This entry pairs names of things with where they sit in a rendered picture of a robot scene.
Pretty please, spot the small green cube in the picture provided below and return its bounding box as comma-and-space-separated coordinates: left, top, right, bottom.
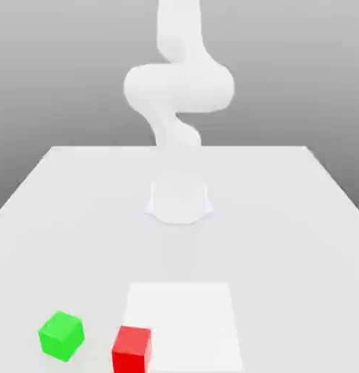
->
37, 310, 86, 363

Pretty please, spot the small red cube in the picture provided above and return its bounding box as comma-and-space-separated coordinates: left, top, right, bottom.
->
111, 325, 153, 373

